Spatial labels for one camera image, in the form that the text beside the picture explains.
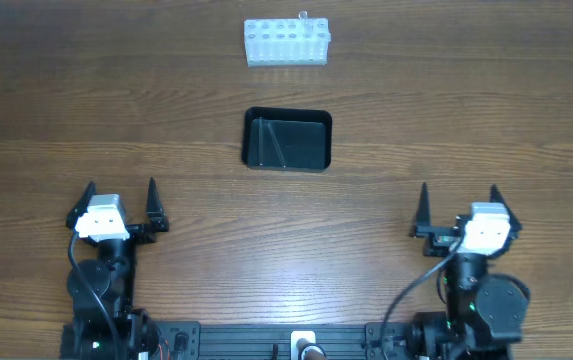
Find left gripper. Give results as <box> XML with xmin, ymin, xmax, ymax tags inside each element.
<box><xmin>65</xmin><ymin>177</ymin><xmax>171</xmax><ymax>246</ymax></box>

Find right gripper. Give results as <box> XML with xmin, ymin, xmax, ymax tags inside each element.
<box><xmin>409</xmin><ymin>181</ymin><xmax>524</xmax><ymax>258</ymax></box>

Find black tray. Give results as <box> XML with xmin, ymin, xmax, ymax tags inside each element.
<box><xmin>240</xmin><ymin>106</ymin><xmax>334</xmax><ymax>174</ymax></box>

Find white test tube rack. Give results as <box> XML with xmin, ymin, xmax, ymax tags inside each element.
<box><xmin>243</xmin><ymin>18</ymin><xmax>332</xmax><ymax>68</ymax></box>

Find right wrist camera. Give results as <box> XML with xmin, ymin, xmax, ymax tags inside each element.
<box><xmin>459</xmin><ymin>201</ymin><xmax>512</xmax><ymax>258</ymax></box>

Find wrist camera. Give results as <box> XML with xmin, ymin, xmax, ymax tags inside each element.
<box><xmin>459</xmin><ymin>201</ymin><xmax>512</xmax><ymax>258</ymax></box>
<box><xmin>74</xmin><ymin>193</ymin><xmax>131</xmax><ymax>244</ymax></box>

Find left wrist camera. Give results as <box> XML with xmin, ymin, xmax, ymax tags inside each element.
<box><xmin>74</xmin><ymin>193</ymin><xmax>131</xmax><ymax>244</ymax></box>

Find black cable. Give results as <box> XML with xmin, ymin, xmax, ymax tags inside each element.
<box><xmin>67</xmin><ymin>232</ymin><xmax>122</xmax><ymax>360</ymax></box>
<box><xmin>378</xmin><ymin>237</ymin><xmax>465</xmax><ymax>360</ymax></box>

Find mounting rail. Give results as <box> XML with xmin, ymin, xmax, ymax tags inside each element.
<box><xmin>60</xmin><ymin>319</ymin><xmax>512</xmax><ymax>360</ymax></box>

